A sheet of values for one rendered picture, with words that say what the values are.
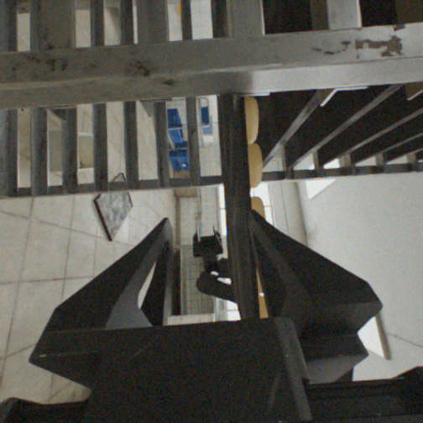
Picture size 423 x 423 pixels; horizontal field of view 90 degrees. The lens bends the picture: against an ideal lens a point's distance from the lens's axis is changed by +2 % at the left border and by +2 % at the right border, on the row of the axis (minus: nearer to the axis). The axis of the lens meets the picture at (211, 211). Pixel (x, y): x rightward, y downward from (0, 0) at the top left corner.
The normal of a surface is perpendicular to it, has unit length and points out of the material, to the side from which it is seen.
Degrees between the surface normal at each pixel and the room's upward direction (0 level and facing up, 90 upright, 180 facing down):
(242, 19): 90
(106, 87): 90
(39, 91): 90
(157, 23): 90
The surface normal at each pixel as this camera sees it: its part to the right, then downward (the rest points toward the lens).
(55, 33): -0.01, -0.07
